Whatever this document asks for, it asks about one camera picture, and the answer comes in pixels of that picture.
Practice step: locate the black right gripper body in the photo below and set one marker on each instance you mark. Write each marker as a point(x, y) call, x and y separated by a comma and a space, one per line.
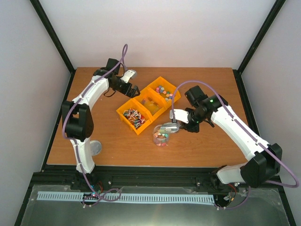
point(195, 128)

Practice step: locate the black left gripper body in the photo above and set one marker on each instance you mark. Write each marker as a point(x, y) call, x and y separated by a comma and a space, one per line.
point(124, 91)

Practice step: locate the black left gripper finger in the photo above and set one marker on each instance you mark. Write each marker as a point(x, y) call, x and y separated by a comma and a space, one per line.
point(135, 89)
point(134, 93)

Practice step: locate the yellow bin with lollipops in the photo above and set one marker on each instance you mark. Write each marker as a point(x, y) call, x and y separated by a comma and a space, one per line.
point(135, 115)

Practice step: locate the yellow bin with popsicle candies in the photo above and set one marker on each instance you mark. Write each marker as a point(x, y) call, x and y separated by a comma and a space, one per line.
point(149, 104)

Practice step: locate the yellow bin with star candies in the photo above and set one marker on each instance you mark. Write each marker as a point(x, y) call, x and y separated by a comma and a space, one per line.
point(165, 91)

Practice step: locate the silver metal scoop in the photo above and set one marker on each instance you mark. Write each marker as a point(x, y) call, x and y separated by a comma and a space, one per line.
point(170, 127)

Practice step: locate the round clear cup lid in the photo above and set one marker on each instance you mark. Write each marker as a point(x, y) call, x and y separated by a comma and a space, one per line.
point(95, 147)

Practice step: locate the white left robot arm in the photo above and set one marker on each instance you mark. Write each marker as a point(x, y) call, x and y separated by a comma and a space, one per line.
point(77, 121)

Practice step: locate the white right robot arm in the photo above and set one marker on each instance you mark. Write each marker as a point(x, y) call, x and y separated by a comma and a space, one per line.
point(260, 155)

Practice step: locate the clear plastic cup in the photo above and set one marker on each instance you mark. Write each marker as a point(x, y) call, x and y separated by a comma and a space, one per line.
point(160, 139)

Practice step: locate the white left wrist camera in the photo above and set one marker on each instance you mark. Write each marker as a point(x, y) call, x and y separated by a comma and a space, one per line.
point(128, 75)

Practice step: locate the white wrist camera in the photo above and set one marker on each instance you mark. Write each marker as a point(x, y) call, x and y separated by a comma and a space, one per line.
point(179, 115)
point(128, 75)

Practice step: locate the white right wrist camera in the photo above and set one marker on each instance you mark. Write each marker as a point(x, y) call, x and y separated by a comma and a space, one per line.
point(179, 115)

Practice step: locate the black aluminium frame rail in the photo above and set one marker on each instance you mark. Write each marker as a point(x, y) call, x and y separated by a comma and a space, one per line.
point(116, 177)

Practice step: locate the light blue slotted cable duct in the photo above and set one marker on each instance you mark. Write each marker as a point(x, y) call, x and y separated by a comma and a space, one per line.
point(204, 199)

